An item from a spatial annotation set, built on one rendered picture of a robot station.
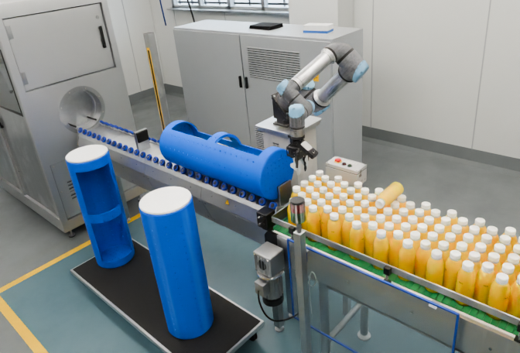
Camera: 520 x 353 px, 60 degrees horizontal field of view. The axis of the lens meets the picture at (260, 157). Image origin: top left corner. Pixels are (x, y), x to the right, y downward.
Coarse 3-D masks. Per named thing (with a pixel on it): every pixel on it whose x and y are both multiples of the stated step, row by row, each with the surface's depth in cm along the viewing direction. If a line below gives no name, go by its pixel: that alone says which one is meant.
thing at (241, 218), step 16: (96, 128) 381; (80, 144) 371; (96, 144) 355; (128, 144) 342; (112, 160) 341; (128, 160) 326; (128, 176) 344; (144, 176) 318; (160, 176) 302; (176, 176) 290; (192, 192) 281; (208, 192) 271; (208, 208) 279; (224, 208) 262; (240, 208) 254; (224, 224) 282; (240, 224) 264; (256, 224) 248; (256, 240) 265
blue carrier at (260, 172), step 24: (168, 144) 279; (192, 144) 265; (216, 144) 255; (240, 144) 273; (192, 168) 272; (216, 168) 252; (240, 168) 239; (264, 168) 230; (288, 168) 246; (264, 192) 235
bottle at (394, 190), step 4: (392, 184) 210; (396, 184) 210; (400, 184) 210; (388, 188) 207; (392, 188) 207; (396, 188) 208; (400, 188) 209; (384, 192) 204; (388, 192) 204; (392, 192) 205; (396, 192) 206; (400, 192) 209; (380, 196) 204; (384, 196) 203; (388, 196) 203; (392, 196) 204; (396, 196) 206; (384, 200) 201; (388, 200) 202; (392, 200) 204; (388, 204) 204
